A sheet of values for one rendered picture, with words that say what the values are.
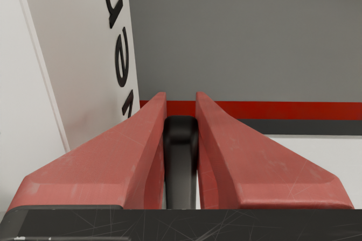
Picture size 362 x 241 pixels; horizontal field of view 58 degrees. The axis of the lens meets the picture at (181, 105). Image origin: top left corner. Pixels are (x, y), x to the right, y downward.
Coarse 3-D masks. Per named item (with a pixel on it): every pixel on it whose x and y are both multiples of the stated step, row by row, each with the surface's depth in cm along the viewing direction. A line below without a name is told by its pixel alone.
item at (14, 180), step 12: (0, 144) 22; (0, 156) 22; (0, 168) 23; (12, 168) 23; (0, 180) 24; (12, 180) 24; (0, 192) 25; (12, 192) 25; (0, 204) 26; (0, 216) 26
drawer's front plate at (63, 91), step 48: (0, 0) 6; (48, 0) 8; (96, 0) 12; (0, 48) 7; (48, 48) 8; (96, 48) 12; (0, 96) 8; (48, 96) 8; (96, 96) 12; (48, 144) 9
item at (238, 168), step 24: (216, 120) 9; (216, 144) 7; (240, 144) 7; (264, 144) 7; (216, 168) 7; (240, 168) 6; (264, 168) 6; (288, 168) 6; (312, 168) 6; (216, 192) 11; (240, 192) 5; (264, 192) 5; (288, 192) 5; (312, 192) 5; (336, 192) 5
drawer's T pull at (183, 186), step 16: (176, 128) 11; (192, 128) 11; (176, 144) 11; (192, 144) 11; (176, 160) 11; (192, 160) 11; (176, 176) 12; (192, 176) 12; (176, 192) 12; (192, 192) 12; (176, 208) 13; (192, 208) 13
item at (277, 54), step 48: (144, 0) 66; (192, 0) 66; (240, 0) 66; (288, 0) 66; (336, 0) 65; (144, 48) 49; (192, 48) 49; (240, 48) 48; (288, 48) 48; (336, 48) 48; (144, 96) 39; (192, 96) 38; (240, 96) 38; (288, 96) 38; (336, 96) 38; (288, 144) 31; (336, 144) 31
